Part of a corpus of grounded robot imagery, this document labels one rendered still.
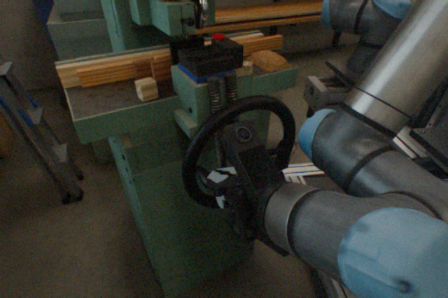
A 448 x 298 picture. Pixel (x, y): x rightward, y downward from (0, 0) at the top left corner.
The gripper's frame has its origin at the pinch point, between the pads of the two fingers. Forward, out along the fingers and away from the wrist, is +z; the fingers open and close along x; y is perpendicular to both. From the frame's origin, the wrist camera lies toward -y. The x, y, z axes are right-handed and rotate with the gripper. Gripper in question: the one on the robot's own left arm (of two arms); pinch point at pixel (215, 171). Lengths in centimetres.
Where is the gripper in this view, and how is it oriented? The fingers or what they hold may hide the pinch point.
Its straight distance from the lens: 49.7
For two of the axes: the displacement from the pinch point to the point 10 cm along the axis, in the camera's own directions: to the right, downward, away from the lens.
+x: 8.7, -3.0, 3.9
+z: -4.3, -0.8, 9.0
